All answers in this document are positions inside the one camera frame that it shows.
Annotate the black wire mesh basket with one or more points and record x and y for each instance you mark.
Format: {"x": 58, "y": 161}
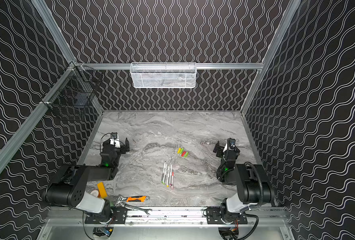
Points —
{"x": 73, "y": 100}

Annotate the yellow tape measure block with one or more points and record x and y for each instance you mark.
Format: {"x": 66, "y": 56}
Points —
{"x": 102, "y": 190}

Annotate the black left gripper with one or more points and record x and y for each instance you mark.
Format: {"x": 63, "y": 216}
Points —
{"x": 122, "y": 147}

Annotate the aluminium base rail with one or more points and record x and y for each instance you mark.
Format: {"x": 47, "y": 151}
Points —
{"x": 169, "y": 217}

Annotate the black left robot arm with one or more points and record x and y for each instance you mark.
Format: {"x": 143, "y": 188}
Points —
{"x": 68, "y": 186}

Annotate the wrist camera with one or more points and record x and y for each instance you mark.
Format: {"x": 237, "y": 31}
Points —
{"x": 114, "y": 137}
{"x": 230, "y": 145}

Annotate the white tape roll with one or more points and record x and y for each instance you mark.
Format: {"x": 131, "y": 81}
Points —
{"x": 95, "y": 193}

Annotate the green tipped white pen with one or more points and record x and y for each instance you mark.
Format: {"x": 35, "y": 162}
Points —
{"x": 163, "y": 173}

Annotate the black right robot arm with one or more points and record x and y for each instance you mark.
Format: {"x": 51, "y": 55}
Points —
{"x": 251, "y": 181}

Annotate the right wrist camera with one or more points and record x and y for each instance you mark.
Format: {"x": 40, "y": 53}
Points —
{"x": 230, "y": 145}

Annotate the yellow tipped white pen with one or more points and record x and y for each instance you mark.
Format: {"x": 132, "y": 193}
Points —
{"x": 167, "y": 176}

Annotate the white wire mesh basket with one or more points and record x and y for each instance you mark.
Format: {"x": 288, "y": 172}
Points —
{"x": 162, "y": 75}

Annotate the orange handled adjustable wrench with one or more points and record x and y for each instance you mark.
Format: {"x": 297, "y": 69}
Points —
{"x": 121, "y": 199}

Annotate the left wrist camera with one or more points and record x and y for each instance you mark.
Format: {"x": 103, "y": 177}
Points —
{"x": 114, "y": 137}

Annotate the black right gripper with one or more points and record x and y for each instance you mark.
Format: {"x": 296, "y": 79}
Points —
{"x": 221, "y": 150}

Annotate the steel combination spanner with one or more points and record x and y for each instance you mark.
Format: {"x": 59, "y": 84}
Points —
{"x": 124, "y": 204}

